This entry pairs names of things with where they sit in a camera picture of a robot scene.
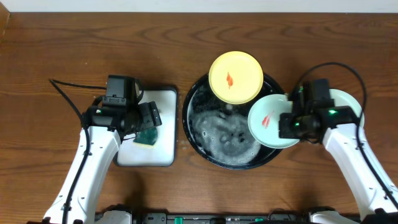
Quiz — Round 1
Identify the green sponge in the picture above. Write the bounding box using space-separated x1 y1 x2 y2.
133 127 158 146

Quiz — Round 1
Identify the light green plate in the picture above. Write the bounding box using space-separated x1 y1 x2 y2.
326 89 364 129
248 94 299 149

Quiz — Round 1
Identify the yellow plate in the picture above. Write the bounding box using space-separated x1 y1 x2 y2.
208 51 264 105

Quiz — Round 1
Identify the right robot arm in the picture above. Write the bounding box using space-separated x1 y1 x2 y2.
279 106 397 223

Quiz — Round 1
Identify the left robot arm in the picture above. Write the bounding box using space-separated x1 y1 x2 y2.
42 100 168 223

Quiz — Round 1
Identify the white rectangular sponge tray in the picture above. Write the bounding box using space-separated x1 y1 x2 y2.
113 86 178 167

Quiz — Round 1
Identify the round black tray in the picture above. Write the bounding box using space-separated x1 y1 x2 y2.
182 73 284 170

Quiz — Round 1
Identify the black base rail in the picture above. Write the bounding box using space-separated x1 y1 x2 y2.
96 212 374 224

